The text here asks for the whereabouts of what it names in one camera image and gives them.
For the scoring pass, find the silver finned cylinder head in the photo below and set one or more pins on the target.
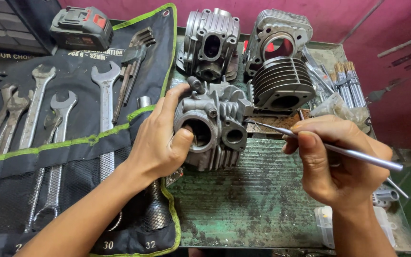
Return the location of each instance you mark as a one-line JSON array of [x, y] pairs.
[[211, 42]]

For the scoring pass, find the heap of metal rods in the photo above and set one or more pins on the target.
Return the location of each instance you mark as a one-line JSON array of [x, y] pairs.
[[410, 50]]

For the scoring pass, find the flat spade drill bit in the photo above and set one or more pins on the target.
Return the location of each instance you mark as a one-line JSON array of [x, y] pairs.
[[380, 93]]

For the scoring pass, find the black red power tool battery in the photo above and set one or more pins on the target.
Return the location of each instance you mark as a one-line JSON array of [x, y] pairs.
[[80, 30]]

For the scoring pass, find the row of steel wrenches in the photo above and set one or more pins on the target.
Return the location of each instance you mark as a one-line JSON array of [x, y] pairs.
[[105, 107]]

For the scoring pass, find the small silver socket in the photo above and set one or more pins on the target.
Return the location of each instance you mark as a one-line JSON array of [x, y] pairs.
[[143, 102]]

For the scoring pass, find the silver engine cylinder block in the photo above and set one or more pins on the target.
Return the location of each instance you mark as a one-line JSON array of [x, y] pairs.
[[280, 32]]

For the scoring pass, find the black green-trimmed tool roll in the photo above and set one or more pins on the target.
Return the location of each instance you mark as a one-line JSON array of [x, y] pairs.
[[84, 142]]

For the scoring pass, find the grey engine cylinder head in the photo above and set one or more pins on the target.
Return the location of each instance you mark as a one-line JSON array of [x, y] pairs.
[[219, 121]]

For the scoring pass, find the thin silver metal brush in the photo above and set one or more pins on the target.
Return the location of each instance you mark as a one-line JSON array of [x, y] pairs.
[[355, 153]]

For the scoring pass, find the green metal work tray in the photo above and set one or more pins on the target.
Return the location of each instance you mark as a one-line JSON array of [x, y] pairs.
[[248, 200]]

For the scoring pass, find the person's right hand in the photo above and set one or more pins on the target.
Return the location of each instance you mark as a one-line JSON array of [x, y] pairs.
[[344, 167]]

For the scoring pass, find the bundle of silver brushes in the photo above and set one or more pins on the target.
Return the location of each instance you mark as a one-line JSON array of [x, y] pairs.
[[348, 84]]

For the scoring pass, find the clear plastic box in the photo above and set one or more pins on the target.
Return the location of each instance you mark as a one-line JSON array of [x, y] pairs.
[[325, 223]]

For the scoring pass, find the black folding hex key set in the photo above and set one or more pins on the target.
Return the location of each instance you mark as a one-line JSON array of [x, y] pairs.
[[134, 57]]

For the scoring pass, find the thin silver metal rod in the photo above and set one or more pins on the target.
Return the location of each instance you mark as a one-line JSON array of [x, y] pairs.
[[397, 187]]

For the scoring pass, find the dark finned engine cylinder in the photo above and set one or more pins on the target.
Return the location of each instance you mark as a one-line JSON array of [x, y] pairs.
[[282, 85]]

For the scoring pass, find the crumpled clear plastic bag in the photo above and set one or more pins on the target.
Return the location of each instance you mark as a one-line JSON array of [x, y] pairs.
[[337, 109]]

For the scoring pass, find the dark grey plastic crate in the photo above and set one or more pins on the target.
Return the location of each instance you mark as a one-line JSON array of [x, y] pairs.
[[5, 25]]

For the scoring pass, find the small grey metal fitting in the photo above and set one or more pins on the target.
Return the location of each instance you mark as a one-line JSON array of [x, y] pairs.
[[384, 196]]

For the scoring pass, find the person's left hand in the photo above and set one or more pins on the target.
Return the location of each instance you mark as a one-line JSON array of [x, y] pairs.
[[152, 146]]

